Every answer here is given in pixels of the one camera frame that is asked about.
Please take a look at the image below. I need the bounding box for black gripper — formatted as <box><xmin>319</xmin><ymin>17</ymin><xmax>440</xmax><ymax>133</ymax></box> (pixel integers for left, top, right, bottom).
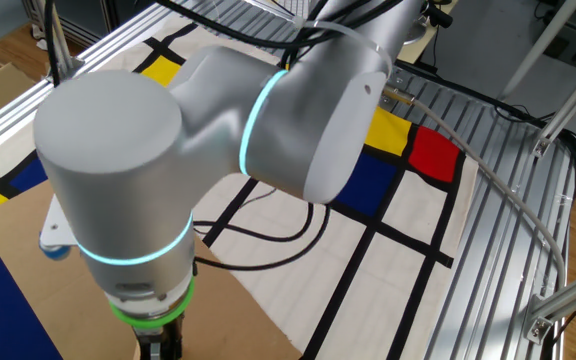
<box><xmin>136</xmin><ymin>310</ymin><xmax>185</xmax><ymax>360</ymax></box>

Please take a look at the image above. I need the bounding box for colour block patterned cloth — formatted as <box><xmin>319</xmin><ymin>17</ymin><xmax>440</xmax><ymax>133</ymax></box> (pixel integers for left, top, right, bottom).
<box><xmin>0</xmin><ymin>19</ymin><xmax>480</xmax><ymax>360</ymax></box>

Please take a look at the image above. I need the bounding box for brown cardboard sheet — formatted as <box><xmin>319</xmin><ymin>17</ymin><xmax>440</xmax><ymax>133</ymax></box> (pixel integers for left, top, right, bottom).
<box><xmin>0</xmin><ymin>179</ymin><xmax>303</xmax><ymax>360</ymax></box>

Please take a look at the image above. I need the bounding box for white zip tie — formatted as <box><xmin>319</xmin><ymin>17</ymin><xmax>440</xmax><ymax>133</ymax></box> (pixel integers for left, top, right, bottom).
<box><xmin>291</xmin><ymin>17</ymin><xmax>394</xmax><ymax>70</ymax></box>

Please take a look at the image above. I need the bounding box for tan wooden board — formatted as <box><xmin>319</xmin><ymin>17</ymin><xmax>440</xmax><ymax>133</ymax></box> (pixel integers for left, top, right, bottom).
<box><xmin>396</xmin><ymin>0</ymin><xmax>462</xmax><ymax>65</ymax></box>

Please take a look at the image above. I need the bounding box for black webcam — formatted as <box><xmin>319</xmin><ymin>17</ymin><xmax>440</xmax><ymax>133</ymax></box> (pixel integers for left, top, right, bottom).
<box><xmin>419</xmin><ymin>0</ymin><xmax>454</xmax><ymax>29</ymax></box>

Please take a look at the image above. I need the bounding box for grey slanted pole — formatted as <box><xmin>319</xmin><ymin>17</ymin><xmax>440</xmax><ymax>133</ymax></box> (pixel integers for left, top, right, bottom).
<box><xmin>496</xmin><ymin>0</ymin><xmax>576</xmax><ymax>101</ymax></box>

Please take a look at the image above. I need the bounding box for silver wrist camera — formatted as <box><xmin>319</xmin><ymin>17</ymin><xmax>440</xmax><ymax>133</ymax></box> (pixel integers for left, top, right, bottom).
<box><xmin>39</xmin><ymin>193</ymin><xmax>78</xmax><ymax>263</ymax></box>

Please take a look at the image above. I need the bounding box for grey hose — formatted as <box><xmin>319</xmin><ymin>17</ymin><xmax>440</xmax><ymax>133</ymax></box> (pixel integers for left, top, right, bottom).
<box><xmin>380</xmin><ymin>84</ymin><xmax>568</xmax><ymax>291</ymax></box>

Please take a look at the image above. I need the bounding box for black cable bundle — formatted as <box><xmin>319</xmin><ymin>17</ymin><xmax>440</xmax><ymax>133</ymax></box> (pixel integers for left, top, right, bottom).
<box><xmin>560</xmin><ymin>127</ymin><xmax>576</xmax><ymax>216</ymax></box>

